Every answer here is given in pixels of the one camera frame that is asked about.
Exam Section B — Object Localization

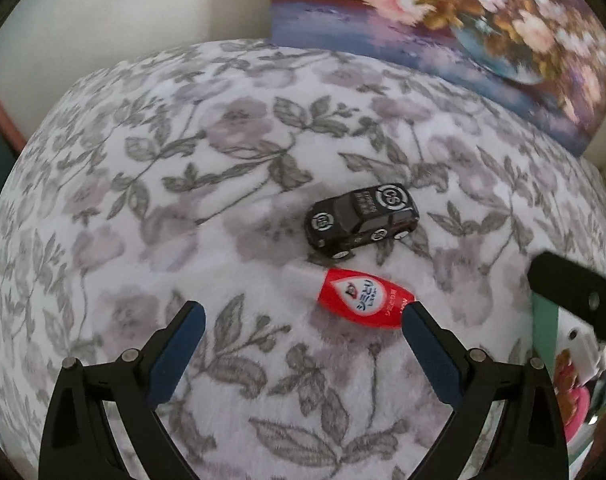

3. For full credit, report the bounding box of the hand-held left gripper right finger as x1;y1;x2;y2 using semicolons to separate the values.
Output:
402;302;568;480

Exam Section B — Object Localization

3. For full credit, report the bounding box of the pink toy dog figure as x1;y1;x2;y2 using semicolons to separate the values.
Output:
553;352;591;438

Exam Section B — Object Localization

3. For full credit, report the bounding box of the pink board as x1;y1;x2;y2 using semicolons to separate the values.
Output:
0;72;26;153

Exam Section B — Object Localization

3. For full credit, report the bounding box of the teal rimmed white tray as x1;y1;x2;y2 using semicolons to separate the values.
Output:
530;292;606;480

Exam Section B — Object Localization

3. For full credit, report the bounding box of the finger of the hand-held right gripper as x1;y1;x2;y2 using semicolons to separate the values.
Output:
528;252;606;351

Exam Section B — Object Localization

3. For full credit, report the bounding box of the grey floral blanket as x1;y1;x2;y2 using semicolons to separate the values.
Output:
0;40;606;480

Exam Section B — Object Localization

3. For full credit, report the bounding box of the small red bottle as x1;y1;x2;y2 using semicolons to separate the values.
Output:
285;266;416;330

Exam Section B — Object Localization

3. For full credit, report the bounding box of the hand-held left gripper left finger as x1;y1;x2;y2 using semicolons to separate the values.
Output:
38;301;206;480

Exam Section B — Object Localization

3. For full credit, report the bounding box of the flower painting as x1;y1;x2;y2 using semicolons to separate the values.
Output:
270;0;606;157

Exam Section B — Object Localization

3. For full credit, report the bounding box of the black toy car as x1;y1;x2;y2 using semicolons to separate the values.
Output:
305;182;420;260

